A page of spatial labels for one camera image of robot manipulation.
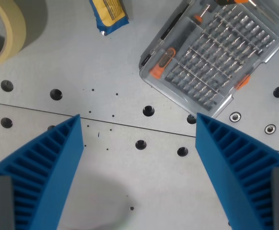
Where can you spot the clear screwdriver bit set case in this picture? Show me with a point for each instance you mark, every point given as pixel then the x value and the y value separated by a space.
pixel 213 56

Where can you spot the blue and yellow snack bag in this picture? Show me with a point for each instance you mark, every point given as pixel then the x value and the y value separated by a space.
pixel 109 14

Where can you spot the silver socket head bolt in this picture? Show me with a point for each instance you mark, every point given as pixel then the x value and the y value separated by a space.
pixel 270 129
pixel 235 117

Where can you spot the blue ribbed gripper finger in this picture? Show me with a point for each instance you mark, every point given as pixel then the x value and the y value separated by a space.
pixel 48 167
pixel 235 165

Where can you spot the orange tipped bit extension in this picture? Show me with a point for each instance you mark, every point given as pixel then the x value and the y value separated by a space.
pixel 200 15

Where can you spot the orange black tool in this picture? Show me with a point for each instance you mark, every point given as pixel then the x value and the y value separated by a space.
pixel 235 2

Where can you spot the beige masking tape roll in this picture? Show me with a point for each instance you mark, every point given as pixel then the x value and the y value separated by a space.
pixel 4 33

